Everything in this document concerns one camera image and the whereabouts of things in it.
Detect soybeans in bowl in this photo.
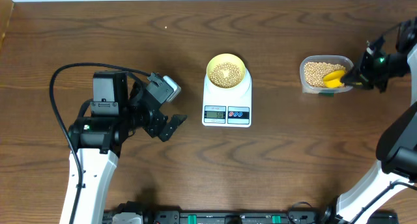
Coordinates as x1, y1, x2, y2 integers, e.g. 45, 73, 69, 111
209, 62, 244, 89

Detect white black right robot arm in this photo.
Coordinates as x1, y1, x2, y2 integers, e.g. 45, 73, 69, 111
321, 19, 416, 223

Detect white digital kitchen scale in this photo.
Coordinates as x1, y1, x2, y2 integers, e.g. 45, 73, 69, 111
201, 68, 252, 128

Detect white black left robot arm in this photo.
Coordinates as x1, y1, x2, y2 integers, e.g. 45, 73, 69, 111
60, 71, 186, 223

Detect yellow plastic scoop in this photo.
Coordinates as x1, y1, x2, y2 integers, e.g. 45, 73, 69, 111
323, 70, 348, 89

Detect clear plastic container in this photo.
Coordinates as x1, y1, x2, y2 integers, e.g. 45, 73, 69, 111
300, 55, 354, 94

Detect pale yellow bowl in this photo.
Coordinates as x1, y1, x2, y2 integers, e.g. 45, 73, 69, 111
206, 53, 246, 87

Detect soybeans in container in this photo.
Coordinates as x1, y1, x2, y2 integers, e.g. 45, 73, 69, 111
304, 62, 346, 88

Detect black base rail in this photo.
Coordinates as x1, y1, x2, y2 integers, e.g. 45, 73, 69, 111
102, 201, 400, 224

